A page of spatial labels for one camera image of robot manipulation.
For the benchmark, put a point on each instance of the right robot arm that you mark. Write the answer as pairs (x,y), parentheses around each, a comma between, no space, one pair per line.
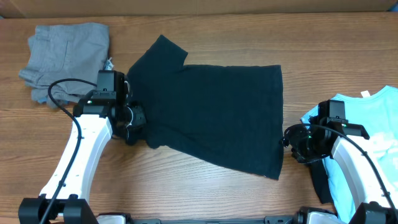
(330,134)

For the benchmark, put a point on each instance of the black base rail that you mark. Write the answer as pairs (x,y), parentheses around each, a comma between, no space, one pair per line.
(214,221)

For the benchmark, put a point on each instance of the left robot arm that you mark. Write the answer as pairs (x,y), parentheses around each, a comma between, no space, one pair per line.
(102,113)

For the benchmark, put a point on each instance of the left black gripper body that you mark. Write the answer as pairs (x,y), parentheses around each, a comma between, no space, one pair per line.
(138,117)

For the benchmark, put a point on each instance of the blue frayed denim garment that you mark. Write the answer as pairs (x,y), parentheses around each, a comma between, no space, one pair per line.
(107,66)

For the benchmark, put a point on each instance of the black t-shirt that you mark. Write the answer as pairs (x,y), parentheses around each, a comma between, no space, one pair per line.
(228,116)

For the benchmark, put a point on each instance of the grey folded shorts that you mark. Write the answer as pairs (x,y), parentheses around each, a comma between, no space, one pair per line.
(64,51)

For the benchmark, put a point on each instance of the light blue t-shirt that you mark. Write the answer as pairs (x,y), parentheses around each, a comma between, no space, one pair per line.
(378,114)

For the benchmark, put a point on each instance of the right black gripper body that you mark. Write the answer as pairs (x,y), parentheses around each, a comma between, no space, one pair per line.
(298,144)

